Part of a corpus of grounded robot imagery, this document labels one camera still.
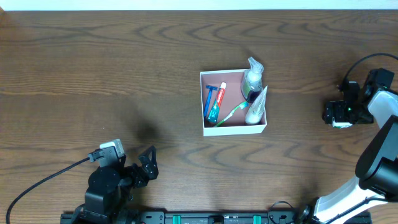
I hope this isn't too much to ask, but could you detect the green soap bar pack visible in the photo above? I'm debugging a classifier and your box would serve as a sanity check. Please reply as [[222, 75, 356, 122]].
[[331, 121, 352, 129]]

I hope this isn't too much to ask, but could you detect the Colgate toothpaste tube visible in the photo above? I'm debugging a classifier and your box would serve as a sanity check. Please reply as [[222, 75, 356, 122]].
[[207, 82, 227, 123]]

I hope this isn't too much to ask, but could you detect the white lotion tube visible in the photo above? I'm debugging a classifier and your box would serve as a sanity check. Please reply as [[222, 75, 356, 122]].
[[245, 86, 268, 125]]

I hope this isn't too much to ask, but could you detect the blue disposable razor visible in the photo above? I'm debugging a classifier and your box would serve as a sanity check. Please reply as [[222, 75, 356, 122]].
[[203, 85, 218, 118]]

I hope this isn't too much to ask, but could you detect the clear pump soap bottle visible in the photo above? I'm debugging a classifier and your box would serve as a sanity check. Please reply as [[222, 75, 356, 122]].
[[241, 57, 264, 103]]

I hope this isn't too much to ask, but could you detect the green toothbrush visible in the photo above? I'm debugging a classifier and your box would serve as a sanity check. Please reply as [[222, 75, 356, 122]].
[[215, 101, 249, 127]]

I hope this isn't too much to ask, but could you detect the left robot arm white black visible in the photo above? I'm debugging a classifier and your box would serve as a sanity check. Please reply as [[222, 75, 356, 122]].
[[62, 146, 159, 223]]

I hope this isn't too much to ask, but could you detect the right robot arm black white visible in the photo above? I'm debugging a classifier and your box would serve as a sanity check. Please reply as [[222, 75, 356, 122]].
[[300, 68, 397, 223]]

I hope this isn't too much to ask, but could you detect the white box pink interior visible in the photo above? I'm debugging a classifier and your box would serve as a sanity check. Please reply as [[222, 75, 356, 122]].
[[200, 69, 267, 136]]

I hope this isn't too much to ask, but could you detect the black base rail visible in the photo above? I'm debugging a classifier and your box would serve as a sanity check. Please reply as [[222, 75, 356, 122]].
[[60, 211, 373, 224]]

